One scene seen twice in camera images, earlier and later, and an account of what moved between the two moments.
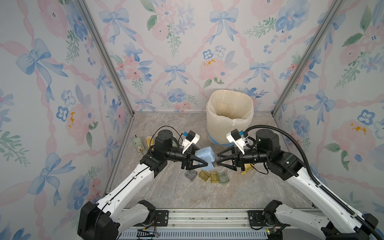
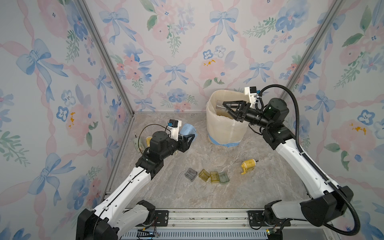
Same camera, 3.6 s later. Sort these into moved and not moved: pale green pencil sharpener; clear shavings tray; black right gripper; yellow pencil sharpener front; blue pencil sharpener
Moved: black right gripper; blue pencil sharpener
Not moved: pale green pencil sharpener; yellow pencil sharpener front; clear shavings tray
